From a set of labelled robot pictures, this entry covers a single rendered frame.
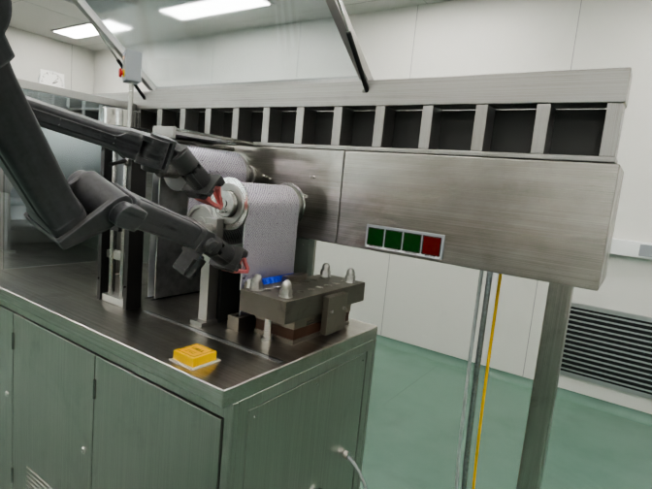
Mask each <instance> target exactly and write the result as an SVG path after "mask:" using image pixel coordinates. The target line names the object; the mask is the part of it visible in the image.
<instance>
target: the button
mask: <svg viewBox="0 0 652 489"><path fill-rule="evenodd" d="M174 359H175V360H177V361H179V362H181V363H183V364H185V365H187V366H189V367H191V368H194V367H197V366H200V365H203V364H206V363H209V362H211V361H214V360H216V351H215V350H213V349H210V348H208V347H205V346H203V345H200V344H198V343H195V344H192V345H189V346H186V347H182V348H179V349H176V350H174Z"/></svg>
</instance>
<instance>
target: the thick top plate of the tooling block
mask: <svg viewBox="0 0 652 489"><path fill-rule="evenodd" d="M282 283H283V281H280V282H274V283H269V284H264V285H263V291H251V290H249V288H243V289H241V295H240V308H239V310H240V311H243V312H246V313H249V314H253V315H256V316H259V317H262V318H265V319H268V320H271V321H274V322H277V323H280V324H283V325H285V324H289V323H292V322H295V321H298V320H301V319H305V318H308V317H311V316H314V315H318V314H320V313H322V308H323V297H324V296H327V295H331V294H335V293H339V292H347V293H348V296H347V305H351V304H354V303H358V302H361V301H364V292H365V282H363V281H358V280H355V283H348V282H344V277H337V276H333V275H331V277H321V276H320V275H315V276H310V277H307V279H302V280H297V281H292V282H291V284H292V288H291V289H292V290H293V292H292V296H293V298H290V299H285V298H280V297H279V296H278V295H279V290H280V288H281V285H282Z"/></svg>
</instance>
